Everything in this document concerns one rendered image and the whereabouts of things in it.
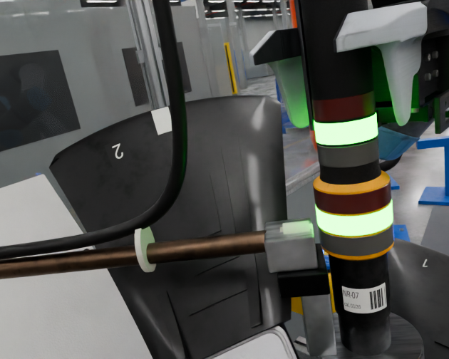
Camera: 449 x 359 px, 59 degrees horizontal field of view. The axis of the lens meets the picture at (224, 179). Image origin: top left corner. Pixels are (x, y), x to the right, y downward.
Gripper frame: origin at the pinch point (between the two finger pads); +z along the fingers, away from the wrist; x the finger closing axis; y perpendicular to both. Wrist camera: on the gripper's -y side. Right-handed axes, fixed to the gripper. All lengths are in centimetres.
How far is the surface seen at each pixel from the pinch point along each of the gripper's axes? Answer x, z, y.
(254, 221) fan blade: 8.4, -3.7, 12.8
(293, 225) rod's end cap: 2.7, -0.7, 10.9
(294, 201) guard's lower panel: 70, -96, 55
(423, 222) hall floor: 85, -280, 145
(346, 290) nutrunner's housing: -0.2, -1.2, 14.9
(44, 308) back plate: 32.9, 5.8, 23.0
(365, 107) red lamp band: -1.7, -2.3, 4.1
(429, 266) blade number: 2.5, -25.3, 26.8
